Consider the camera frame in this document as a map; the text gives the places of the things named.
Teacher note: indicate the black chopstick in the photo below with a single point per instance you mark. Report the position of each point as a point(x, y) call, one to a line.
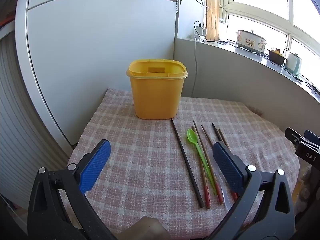
point(186, 162)
point(215, 130)

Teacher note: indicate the brown pot yellow lid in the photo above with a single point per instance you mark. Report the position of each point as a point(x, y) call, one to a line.
point(276, 57)

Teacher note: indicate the white ribbed roller door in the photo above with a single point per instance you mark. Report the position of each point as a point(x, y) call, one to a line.
point(20, 130)

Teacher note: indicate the white power strip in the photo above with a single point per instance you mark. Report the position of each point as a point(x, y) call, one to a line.
point(197, 37)

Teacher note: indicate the orange dark object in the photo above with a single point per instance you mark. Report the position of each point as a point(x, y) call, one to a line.
point(6, 23)

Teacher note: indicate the wooden chopstick red end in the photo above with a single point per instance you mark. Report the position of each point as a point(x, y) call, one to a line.
point(207, 200)
point(222, 136)
point(205, 135)

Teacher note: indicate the pink plaid cloth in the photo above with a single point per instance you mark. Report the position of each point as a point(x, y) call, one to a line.
point(140, 160)

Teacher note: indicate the white cabinet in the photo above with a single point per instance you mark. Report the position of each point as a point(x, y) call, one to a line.
point(100, 42)

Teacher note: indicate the green plastic spoon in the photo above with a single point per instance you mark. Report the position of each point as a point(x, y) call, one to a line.
point(192, 135)

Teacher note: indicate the white floral slow cooker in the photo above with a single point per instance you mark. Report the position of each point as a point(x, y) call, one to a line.
point(250, 41)

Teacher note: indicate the wooden slat board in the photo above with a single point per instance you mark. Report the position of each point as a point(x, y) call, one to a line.
point(212, 15)

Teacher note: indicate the brown flat board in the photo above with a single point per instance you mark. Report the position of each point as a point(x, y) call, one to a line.
point(145, 230)

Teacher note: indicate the clear plastic spoon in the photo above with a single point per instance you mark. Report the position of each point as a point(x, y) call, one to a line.
point(226, 200)

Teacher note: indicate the white charger plug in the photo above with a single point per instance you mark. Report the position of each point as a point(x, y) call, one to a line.
point(200, 30)

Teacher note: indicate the yellow plastic bucket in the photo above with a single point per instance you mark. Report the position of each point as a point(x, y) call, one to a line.
point(155, 97)

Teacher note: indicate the white window frame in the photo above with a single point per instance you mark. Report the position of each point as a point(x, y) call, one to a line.
point(291, 30)

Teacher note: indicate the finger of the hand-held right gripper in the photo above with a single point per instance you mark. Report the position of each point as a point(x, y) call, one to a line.
point(293, 136)
point(312, 137)

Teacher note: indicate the white green kettle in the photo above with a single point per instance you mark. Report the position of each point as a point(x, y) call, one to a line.
point(293, 62)

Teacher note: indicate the grey window sill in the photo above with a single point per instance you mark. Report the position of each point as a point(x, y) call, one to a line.
point(250, 55)

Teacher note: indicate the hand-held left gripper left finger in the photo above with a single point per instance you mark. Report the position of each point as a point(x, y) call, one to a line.
point(96, 165)

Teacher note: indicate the person's right hand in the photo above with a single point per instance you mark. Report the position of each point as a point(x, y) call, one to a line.
point(305, 187)

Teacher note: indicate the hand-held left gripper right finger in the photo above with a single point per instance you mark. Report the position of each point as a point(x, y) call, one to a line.
point(228, 170)

